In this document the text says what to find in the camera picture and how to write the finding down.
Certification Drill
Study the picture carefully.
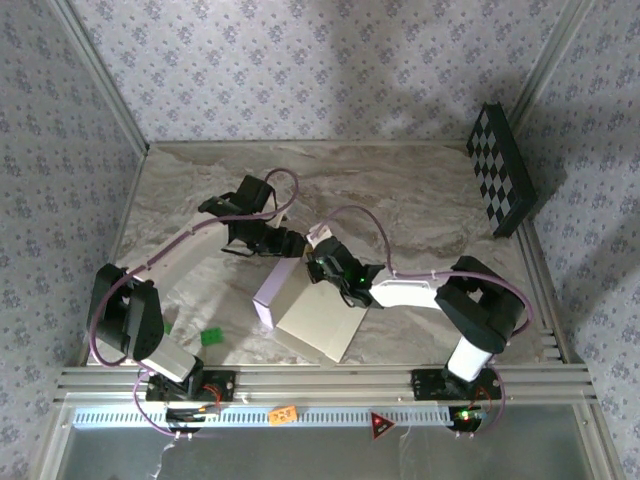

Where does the white lavender paper box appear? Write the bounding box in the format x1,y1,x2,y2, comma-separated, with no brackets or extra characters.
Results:
252,255,370,365

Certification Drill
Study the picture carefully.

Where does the red triangle sticker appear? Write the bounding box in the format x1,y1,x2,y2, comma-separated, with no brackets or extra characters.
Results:
369,409,397,444

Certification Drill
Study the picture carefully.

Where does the orange paper label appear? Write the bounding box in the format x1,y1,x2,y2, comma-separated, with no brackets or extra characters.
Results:
268,405,300,427

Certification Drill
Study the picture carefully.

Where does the grey metal sheet panel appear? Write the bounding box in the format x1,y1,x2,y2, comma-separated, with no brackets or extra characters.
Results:
64,424,596,480

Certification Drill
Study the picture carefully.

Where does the black controller board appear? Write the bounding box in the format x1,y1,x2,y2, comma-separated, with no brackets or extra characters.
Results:
164,407,222,434
449,405,490,431

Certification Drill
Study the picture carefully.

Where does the black white checkerboard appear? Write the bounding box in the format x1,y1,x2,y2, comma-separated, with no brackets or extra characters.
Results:
465,102,540,239

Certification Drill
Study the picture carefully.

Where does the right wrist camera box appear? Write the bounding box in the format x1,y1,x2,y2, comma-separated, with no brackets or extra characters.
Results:
307,225,354,266

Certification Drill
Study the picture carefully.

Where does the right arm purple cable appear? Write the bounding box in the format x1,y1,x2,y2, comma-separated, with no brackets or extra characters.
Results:
309,204,535,441

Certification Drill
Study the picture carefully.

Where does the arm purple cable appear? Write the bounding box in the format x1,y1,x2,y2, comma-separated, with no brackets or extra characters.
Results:
87,167,301,441
309,204,535,441

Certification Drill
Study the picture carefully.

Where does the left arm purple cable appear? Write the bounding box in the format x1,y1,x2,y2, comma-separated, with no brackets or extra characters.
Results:
87,167,301,441

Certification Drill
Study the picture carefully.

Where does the aluminium front rail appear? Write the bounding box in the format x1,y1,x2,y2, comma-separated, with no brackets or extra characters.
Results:
53,366,599,405

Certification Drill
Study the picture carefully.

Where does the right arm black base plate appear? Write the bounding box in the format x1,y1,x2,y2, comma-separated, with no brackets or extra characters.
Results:
410,368,504,401

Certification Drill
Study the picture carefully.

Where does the grey slotted cable duct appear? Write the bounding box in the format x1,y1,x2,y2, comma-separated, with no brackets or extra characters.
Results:
73,405,459,430

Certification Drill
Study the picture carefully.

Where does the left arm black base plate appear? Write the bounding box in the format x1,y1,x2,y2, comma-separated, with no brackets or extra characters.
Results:
144,369,237,404

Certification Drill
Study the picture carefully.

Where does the aluminium corner post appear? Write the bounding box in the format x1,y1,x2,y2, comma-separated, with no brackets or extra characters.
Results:
509,0,597,126
49,0,151,154

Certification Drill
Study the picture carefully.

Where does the thin white string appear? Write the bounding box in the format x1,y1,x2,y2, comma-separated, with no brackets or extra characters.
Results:
148,439,176,476

